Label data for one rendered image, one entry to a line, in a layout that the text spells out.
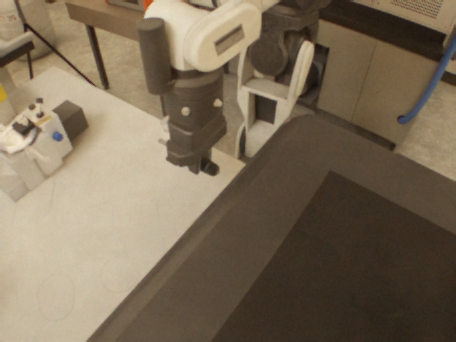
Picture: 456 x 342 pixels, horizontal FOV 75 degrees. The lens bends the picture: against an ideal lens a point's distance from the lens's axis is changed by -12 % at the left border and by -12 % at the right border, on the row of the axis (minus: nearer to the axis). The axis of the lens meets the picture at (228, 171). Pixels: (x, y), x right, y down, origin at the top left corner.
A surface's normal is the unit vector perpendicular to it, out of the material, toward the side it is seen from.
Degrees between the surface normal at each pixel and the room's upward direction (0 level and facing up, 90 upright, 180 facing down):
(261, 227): 0
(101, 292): 0
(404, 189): 0
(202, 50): 90
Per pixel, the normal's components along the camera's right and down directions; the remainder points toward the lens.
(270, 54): -0.46, 0.52
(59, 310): 0.00, -0.65
